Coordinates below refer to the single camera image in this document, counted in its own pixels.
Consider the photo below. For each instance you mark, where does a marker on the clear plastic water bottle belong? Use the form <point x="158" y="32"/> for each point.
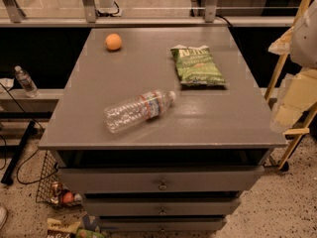
<point x="132" y="112"/>

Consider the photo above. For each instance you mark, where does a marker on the snack bag on floor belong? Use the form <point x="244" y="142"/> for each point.
<point x="59" y="229"/>

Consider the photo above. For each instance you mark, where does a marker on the black metal stand leg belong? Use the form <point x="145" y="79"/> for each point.
<point x="17" y="153"/>

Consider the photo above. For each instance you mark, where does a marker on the white shoe tip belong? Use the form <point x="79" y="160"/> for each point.
<point x="3" y="216"/>

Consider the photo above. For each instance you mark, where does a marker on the green chip bag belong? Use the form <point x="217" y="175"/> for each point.
<point x="195" y="66"/>

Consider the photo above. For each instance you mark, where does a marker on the middle grey drawer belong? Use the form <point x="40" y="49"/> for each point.
<point x="161" y="206"/>

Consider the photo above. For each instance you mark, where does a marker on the yellow wooden ladder frame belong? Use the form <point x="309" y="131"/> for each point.
<point x="301" y="127"/>

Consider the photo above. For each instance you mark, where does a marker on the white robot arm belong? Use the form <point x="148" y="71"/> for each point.
<point x="298" y="92"/>

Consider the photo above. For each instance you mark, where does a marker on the upright water bottle on ledge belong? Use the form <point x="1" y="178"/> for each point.
<point x="26" y="82"/>

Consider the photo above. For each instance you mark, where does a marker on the bottom grey drawer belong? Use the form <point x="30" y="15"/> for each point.
<point x="161" y="224"/>

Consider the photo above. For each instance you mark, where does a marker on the grey drawer cabinet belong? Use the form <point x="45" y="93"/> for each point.
<point x="164" y="134"/>

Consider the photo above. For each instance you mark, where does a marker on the black wire basket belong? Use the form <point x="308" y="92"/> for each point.
<point x="50" y="189"/>

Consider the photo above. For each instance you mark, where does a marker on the orange fruit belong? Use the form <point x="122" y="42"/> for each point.
<point x="113" y="42"/>

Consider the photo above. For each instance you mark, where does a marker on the top grey drawer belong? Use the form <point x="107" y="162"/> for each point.
<point x="160" y="180"/>

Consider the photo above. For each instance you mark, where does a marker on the grey drawer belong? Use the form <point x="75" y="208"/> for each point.
<point x="161" y="206"/>
<point x="160" y="180"/>
<point x="161" y="224"/>

